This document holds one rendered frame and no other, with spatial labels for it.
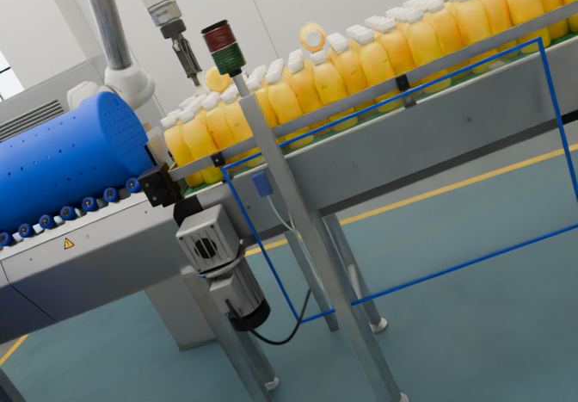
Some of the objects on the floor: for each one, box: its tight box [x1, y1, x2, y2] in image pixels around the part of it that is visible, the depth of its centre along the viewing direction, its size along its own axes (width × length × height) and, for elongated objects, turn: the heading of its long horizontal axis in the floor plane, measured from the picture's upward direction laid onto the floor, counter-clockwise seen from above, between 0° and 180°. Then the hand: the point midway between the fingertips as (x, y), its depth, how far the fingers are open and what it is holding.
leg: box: [182, 270, 273, 402], centre depth 165 cm, size 6×6×63 cm
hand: (200, 84), depth 154 cm, fingers closed on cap, 4 cm apart
